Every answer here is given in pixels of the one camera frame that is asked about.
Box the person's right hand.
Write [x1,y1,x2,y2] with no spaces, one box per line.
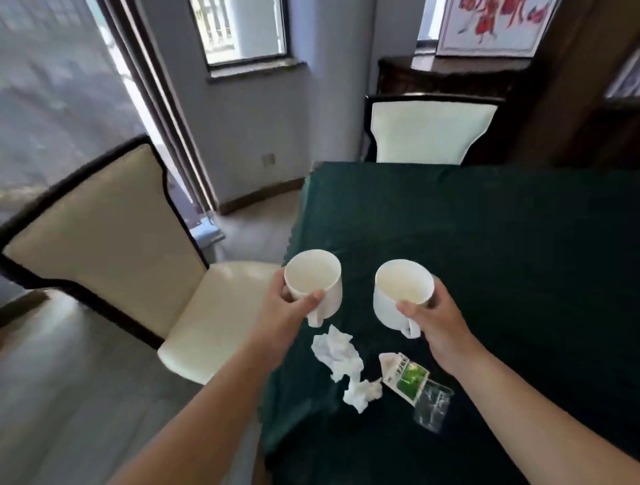
[395,276,488,377]

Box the person's left hand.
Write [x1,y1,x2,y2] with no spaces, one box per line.
[248,274,325,373]

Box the white ceramic mug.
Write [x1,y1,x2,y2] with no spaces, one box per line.
[372,259,435,339]
[284,249,343,328]

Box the person's left forearm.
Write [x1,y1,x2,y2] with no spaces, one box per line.
[107,340,291,485]

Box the person's right forearm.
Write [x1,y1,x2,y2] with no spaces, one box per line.
[452,347,640,485]

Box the large crumpled white tissue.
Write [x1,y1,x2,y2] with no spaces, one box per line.
[311,324,365,383]

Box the green and white carton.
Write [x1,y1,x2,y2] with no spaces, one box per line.
[378,352,431,403]

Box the dark green tablecloth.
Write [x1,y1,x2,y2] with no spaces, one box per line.
[259,161,640,485]

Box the small crumpled white tissue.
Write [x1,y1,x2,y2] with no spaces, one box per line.
[343,379,384,414]

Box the clear plastic wrapper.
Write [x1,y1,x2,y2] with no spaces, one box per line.
[413,378,455,434]

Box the dark wooden sideboard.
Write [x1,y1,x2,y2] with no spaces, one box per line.
[376,54,532,101]

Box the red and white framed painting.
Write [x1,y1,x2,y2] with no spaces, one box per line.
[435,0,560,57]

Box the cream chair with black frame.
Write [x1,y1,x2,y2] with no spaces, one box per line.
[361,93,506,166]
[0,134,286,386]

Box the window with dark frame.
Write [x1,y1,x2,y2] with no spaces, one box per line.
[189,0,292,68]

